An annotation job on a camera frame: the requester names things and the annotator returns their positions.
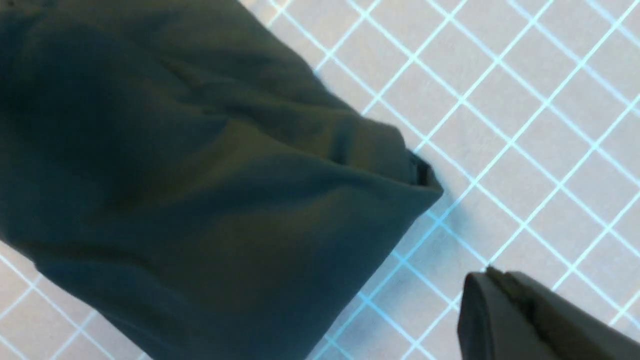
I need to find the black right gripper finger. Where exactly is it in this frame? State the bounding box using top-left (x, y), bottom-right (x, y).
top-left (457, 266), bottom-right (640, 360)

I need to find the dark gray long-sleeve shirt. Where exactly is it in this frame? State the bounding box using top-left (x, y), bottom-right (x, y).
top-left (0, 0), bottom-right (443, 360)

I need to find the pink grid tablecloth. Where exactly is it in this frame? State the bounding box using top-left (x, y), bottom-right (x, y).
top-left (1, 0), bottom-right (639, 360)

